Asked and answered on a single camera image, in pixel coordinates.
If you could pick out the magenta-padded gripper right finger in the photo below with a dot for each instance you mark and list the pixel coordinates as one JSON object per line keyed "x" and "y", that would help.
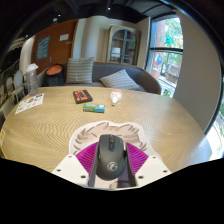
{"x": 151, "y": 168}

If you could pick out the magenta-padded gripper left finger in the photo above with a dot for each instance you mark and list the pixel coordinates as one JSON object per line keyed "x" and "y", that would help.
{"x": 68, "y": 168}

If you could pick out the black computer mouse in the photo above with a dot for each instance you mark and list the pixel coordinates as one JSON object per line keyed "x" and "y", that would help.
{"x": 111, "y": 156}

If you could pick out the cat-shaped mouse pad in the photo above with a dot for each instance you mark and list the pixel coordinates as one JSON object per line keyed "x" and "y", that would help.
{"x": 90, "y": 135}

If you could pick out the small green pack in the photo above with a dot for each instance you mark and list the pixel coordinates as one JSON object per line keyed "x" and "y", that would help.
{"x": 94, "y": 108}

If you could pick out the black and red flat box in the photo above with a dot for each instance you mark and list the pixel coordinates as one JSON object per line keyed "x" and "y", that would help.
{"x": 82, "y": 96}

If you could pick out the white printed sticker sheet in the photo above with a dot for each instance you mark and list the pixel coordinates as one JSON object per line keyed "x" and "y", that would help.
{"x": 30, "y": 103}

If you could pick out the small white tube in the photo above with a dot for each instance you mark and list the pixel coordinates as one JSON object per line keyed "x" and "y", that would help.
{"x": 116, "y": 96}

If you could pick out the grey curved sofa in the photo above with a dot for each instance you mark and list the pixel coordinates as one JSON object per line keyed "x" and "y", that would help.
{"x": 146, "y": 80}

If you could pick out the black bag with orange top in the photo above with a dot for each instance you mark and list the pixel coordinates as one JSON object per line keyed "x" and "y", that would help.
{"x": 55, "y": 76}

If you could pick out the white striped cushion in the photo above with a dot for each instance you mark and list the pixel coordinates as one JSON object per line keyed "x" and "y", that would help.
{"x": 119, "y": 80}

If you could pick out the clear shaker bottle white lid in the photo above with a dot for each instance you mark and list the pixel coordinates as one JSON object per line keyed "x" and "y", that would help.
{"x": 32, "y": 81}

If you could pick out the grey striped square cushion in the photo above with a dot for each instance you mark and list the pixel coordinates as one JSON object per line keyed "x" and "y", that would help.
{"x": 80, "y": 70}

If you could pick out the group of white-framed chairs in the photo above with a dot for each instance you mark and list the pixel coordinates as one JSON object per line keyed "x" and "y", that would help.
{"x": 18, "y": 80}

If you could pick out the large window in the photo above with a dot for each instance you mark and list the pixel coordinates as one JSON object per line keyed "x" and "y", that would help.
{"x": 166, "y": 56}

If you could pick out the brown wooden door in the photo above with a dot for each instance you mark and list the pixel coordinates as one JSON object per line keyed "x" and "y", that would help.
{"x": 61, "y": 51}

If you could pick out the blue poster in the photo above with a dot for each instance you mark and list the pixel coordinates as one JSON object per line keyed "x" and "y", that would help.
{"x": 42, "y": 47}

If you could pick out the arched glass-door cabinet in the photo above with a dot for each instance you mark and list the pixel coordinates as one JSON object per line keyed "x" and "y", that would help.
{"x": 123, "y": 45}

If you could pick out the white door sign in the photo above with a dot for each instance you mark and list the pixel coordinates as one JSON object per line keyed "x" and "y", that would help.
{"x": 64, "y": 37}

